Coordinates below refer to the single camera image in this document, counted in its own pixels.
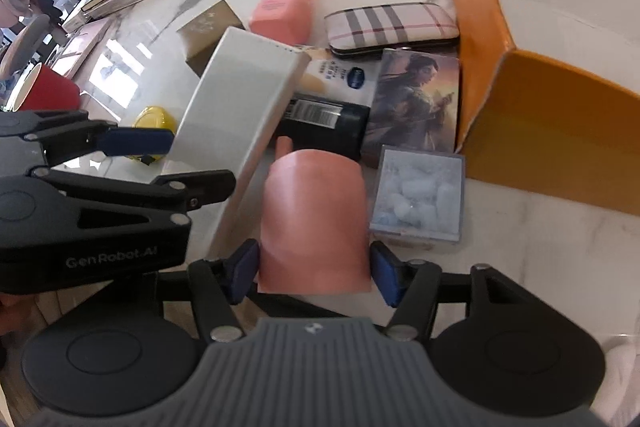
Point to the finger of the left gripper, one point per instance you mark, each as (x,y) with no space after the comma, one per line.
(84,137)
(185,191)

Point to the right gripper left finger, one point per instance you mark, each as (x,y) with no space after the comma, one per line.
(217,286)

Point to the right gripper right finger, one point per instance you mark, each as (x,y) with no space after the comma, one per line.
(410,288)

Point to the silver rectangular box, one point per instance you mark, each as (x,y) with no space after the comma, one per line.
(229,122)

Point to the pink cylindrical container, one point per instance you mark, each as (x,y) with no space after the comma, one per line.
(314,234)

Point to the brown gift box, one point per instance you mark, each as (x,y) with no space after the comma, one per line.
(200,37)

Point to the black bottle with barcode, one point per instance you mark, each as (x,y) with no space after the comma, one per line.
(320,124)

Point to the plaid zip case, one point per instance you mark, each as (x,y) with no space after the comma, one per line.
(377,27)

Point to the yellow round object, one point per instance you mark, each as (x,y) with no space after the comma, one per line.
(154,117)

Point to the red cup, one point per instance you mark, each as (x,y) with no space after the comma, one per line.
(45,89)

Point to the clear box of white pieces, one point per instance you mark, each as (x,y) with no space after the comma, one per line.
(419,197)

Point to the pink flat book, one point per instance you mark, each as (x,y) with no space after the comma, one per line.
(80,46)

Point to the illustrated figure card box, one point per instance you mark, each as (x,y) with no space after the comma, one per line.
(415,104)

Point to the white cream tube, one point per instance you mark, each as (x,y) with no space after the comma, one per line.
(327,76)

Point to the pink spray bottle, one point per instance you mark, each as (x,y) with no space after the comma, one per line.
(286,21)

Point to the orange storage box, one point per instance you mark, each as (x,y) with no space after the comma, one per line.
(550,97)

